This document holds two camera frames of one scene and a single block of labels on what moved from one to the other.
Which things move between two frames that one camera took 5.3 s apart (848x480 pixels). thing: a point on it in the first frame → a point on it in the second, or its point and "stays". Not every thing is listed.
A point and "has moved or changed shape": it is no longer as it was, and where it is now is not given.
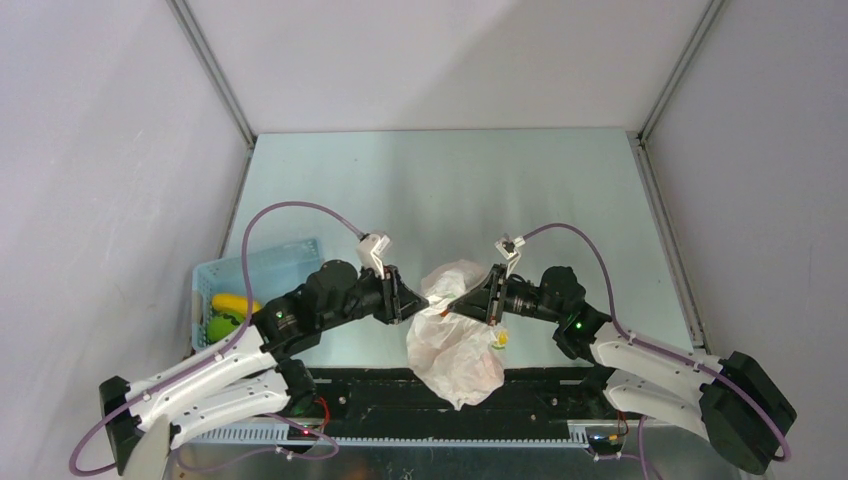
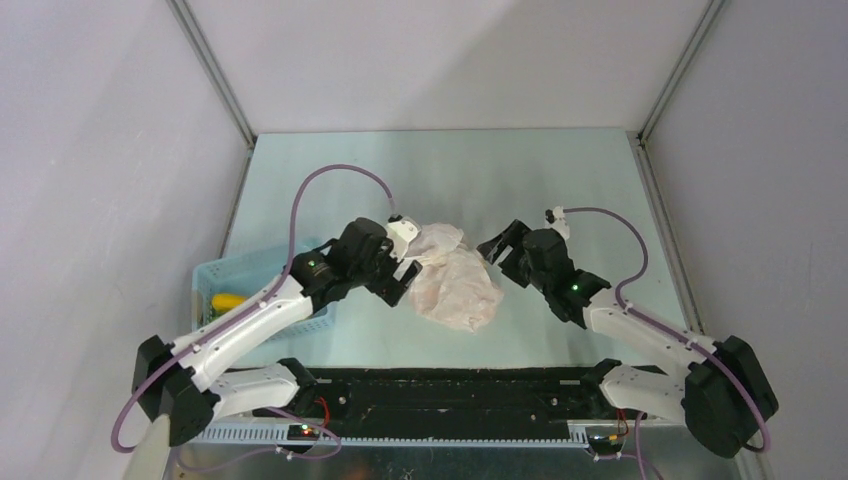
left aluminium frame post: x=214 y=69 stays
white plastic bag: x=455 y=356 has moved or changed shape
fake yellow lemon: x=234 y=302 stays
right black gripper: x=482 y=302 → x=512 y=236
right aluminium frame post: x=680 y=68 stays
